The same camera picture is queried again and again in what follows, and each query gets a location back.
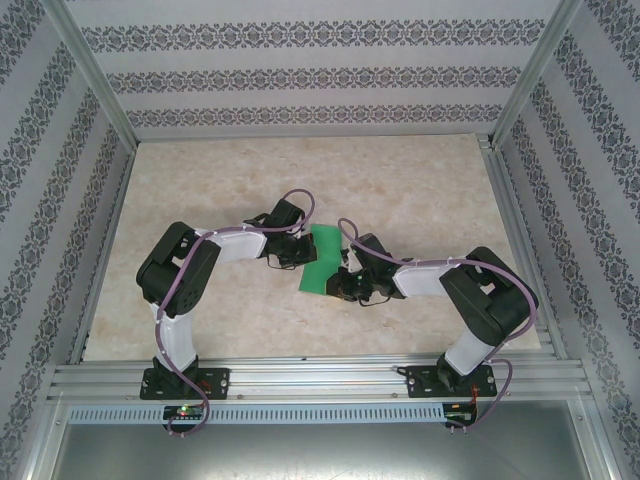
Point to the green paper sheet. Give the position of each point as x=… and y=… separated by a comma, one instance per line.
x=315, y=277

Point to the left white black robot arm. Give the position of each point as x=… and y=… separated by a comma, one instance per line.
x=240, y=247

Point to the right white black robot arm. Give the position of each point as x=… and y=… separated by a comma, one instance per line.
x=420, y=280

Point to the grey sheet metal panel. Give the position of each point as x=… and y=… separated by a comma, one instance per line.
x=320, y=455

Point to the long aluminium mounting rail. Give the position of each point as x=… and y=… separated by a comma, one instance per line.
x=310, y=380

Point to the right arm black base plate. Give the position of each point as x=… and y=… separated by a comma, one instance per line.
x=420, y=382

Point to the aluminium side rail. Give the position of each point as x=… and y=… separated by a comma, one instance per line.
x=117, y=200
x=509, y=200

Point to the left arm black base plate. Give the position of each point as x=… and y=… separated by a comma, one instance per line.
x=215, y=382

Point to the aluminium frame post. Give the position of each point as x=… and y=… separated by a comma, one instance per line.
x=96, y=75
x=532, y=75

